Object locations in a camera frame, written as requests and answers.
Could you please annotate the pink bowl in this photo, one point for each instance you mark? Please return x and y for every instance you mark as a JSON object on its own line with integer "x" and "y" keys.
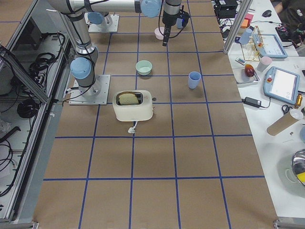
{"x": 159, "y": 33}

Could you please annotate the far teach pendant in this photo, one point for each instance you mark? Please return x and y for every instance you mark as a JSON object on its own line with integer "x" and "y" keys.
{"x": 273, "y": 47}

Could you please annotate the grey cup on desk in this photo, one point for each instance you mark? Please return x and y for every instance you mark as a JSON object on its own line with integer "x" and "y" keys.
{"x": 264, "y": 62}

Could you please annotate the gold wire rack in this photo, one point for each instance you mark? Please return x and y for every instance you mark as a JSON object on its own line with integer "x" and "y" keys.
{"x": 251, "y": 50}

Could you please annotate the orange sticky notes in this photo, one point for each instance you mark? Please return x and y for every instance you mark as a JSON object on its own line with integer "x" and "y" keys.
{"x": 247, "y": 21}

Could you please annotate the cardboard tube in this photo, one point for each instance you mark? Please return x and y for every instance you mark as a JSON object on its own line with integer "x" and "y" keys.
{"x": 285, "y": 121}

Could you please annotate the near teach pendant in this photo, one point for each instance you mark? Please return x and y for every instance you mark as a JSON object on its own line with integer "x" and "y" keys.
{"x": 281, "y": 85}

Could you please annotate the grey tray under apple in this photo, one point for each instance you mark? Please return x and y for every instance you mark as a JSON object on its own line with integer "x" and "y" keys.
{"x": 241, "y": 77}

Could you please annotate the steel mixing bowl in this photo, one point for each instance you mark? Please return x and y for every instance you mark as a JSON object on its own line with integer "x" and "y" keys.
{"x": 298, "y": 166}

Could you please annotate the white toaster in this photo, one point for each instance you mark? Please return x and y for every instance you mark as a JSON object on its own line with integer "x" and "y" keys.
{"x": 134, "y": 112}

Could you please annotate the brass cylinder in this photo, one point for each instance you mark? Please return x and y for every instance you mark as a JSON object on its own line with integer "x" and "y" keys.
{"x": 298, "y": 101}

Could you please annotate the black power adapter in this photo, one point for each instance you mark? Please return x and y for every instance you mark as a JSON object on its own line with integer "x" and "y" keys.
{"x": 252, "y": 102}

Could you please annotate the white remote control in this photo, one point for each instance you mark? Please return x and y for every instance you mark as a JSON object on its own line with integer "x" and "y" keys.
{"x": 240, "y": 61}

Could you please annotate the teach pendant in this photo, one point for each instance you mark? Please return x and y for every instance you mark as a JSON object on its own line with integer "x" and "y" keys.
{"x": 281, "y": 85}
{"x": 273, "y": 47}

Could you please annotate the black scissors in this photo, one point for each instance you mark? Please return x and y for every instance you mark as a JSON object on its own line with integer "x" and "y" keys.
{"x": 286, "y": 108}

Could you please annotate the blue cup on rack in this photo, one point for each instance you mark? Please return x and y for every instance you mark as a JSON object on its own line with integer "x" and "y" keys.
{"x": 245, "y": 37}

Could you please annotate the red apple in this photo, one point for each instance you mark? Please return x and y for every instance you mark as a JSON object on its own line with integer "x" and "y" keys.
{"x": 249, "y": 70}

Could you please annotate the green bowl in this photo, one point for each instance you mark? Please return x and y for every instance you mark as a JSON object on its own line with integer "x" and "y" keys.
{"x": 143, "y": 67}

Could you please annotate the aluminium frame post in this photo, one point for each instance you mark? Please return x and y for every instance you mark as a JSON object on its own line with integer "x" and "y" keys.
{"x": 244, "y": 7}

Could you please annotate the black computer mouse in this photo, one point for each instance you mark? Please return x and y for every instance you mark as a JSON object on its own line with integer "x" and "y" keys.
{"x": 267, "y": 13}

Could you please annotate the bread slice in toaster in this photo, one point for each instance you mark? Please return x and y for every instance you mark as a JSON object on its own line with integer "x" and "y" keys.
{"x": 128, "y": 98}

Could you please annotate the blue cup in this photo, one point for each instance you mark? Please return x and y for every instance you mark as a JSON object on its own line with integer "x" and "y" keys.
{"x": 179, "y": 23}
{"x": 193, "y": 79}
{"x": 245, "y": 37}

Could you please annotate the blue cup on table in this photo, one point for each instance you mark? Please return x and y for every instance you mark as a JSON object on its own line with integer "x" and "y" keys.
{"x": 193, "y": 79}

